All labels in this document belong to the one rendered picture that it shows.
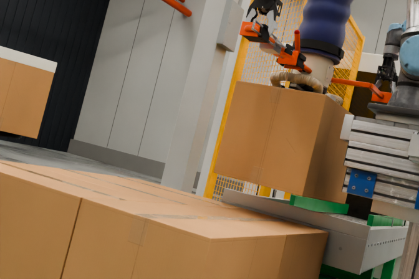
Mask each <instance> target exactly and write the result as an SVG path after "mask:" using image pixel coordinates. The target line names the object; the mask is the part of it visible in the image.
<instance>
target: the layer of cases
mask: <svg viewBox="0 0 419 279"><path fill-rule="evenodd" d="M328 234H329V233H328V232H326V231H324V230H319V229H315V228H313V227H308V226H306V225H302V224H298V223H295V222H291V221H288V220H284V219H280V218H277V217H273V216H270V215H266V214H262V213H259V212H255V211H252V210H248V209H244V208H241V207H237V206H233V205H230V204H226V203H224V202H219V201H215V200H212V199H208V198H205V197H201V196H197V195H194V194H190V193H187V192H183V191H179V190H176V189H172V188H170V187H165V186H161V185H159V184H155V183H152V182H148V181H144V180H141V179H134V178H129V177H120V176H111V175H106V174H97V173H88V172H83V171H74V170H70V169H61V168H52V167H47V166H38V165H33V164H24V163H15V162H10V161H1V160H0V279H319V273H320V268H321V265H322V260H323V256H324V252H325V246H326V243H327V238H328Z"/></svg>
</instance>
